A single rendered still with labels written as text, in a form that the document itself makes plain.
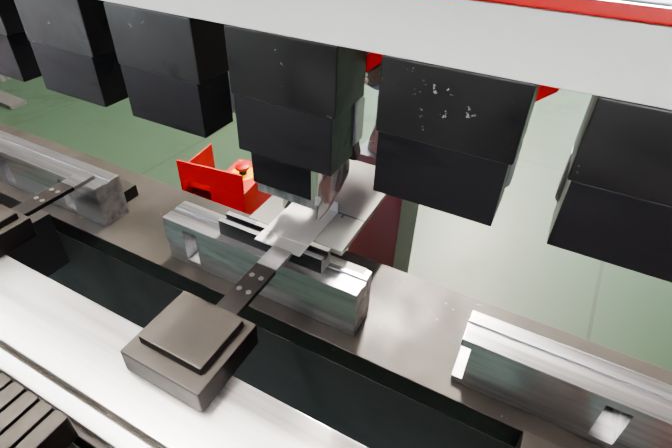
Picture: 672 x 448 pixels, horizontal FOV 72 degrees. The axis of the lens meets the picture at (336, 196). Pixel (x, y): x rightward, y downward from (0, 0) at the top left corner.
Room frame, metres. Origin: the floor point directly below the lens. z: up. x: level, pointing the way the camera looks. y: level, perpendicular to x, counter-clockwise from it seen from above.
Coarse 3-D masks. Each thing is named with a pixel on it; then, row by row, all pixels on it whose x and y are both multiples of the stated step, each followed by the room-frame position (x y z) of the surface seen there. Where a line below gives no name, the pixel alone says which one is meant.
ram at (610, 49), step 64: (128, 0) 0.61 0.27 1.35; (192, 0) 0.57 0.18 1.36; (256, 0) 0.53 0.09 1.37; (320, 0) 0.49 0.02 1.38; (384, 0) 0.46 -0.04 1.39; (448, 0) 0.43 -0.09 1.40; (512, 0) 0.41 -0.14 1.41; (576, 0) 0.39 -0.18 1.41; (448, 64) 0.43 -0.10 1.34; (512, 64) 0.40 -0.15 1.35; (576, 64) 0.38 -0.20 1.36; (640, 64) 0.36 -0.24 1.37
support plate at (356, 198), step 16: (352, 160) 0.82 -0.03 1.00; (320, 176) 0.75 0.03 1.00; (352, 176) 0.76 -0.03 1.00; (368, 176) 0.76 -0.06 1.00; (352, 192) 0.70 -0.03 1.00; (368, 192) 0.70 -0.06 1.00; (272, 208) 0.64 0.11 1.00; (352, 208) 0.65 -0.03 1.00; (368, 208) 0.65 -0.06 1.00; (336, 224) 0.61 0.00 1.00; (352, 224) 0.61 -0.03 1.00; (320, 240) 0.56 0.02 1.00; (336, 240) 0.56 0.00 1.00; (352, 240) 0.57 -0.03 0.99
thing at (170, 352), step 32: (288, 256) 0.52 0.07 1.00; (256, 288) 0.45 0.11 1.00; (160, 320) 0.36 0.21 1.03; (192, 320) 0.37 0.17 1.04; (224, 320) 0.37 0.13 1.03; (128, 352) 0.33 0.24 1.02; (160, 352) 0.33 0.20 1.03; (192, 352) 0.32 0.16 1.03; (224, 352) 0.33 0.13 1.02; (160, 384) 0.30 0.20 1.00; (192, 384) 0.29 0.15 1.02; (224, 384) 0.31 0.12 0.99
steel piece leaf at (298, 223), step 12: (336, 204) 0.64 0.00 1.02; (288, 216) 0.62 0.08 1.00; (300, 216) 0.62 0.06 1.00; (312, 216) 0.62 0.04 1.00; (324, 216) 0.62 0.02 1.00; (276, 228) 0.59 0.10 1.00; (288, 228) 0.59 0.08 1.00; (300, 228) 0.59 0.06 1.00; (312, 228) 0.59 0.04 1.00; (300, 240) 0.56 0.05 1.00; (312, 240) 0.56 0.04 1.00
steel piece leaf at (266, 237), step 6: (264, 234) 0.57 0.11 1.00; (270, 234) 0.57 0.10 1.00; (258, 240) 0.56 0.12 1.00; (264, 240) 0.56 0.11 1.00; (270, 240) 0.56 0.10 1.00; (276, 240) 0.56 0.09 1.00; (282, 240) 0.56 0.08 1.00; (288, 240) 0.56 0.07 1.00; (282, 246) 0.54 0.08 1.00; (288, 246) 0.54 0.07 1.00; (294, 246) 0.54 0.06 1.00; (300, 246) 0.54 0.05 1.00; (306, 246) 0.54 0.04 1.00; (294, 252) 0.53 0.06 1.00; (300, 252) 0.53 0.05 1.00
